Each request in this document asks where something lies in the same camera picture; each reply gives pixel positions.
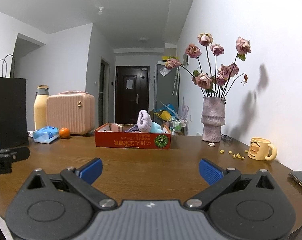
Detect blue wet wipes pack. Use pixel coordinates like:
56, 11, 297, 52
32, 126, 59, 144

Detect black paper shopping bag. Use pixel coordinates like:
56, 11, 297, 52
0, 58, 28, 150

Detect dried pink roses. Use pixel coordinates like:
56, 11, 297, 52
165, 33, 251, 99

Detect lilac fluffy headband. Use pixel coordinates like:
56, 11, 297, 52
137, 110, 152, 133

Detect light blue fluffy plush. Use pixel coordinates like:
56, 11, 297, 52
150, 122, 163, 133

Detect yellow cartoon mug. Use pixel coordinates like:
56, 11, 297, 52
248, 137, 277, 161

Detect red cardboard fruit box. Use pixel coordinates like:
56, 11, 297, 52
94, 123, 171, 150

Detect eyeglasses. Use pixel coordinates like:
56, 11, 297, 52
221, 134, 233, 142

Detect pink layered sponge block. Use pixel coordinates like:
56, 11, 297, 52
111, 124, 123, 132

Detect grey refrigerator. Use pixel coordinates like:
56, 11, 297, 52
154, 61, 178, 112

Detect pink ribbed small suitcase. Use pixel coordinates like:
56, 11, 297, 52
46, 90, 95, 135

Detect dark wooden door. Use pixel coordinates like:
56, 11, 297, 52
115, 66, 150, 124

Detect yellow thermos bottle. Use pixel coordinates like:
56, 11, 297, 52
33, 85, 49, 130

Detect lavender knit cloth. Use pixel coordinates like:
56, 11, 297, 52
125, 124, 140, 133

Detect metal storage cart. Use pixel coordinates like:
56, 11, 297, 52
169, 117, 188, 135

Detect purple textured vase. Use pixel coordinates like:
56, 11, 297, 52
201, 97, 226, 143

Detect orange tangerine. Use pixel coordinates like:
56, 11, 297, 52
59, 128, 70, 139

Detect white wall panel box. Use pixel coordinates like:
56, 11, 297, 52
183, 53, 189, 67

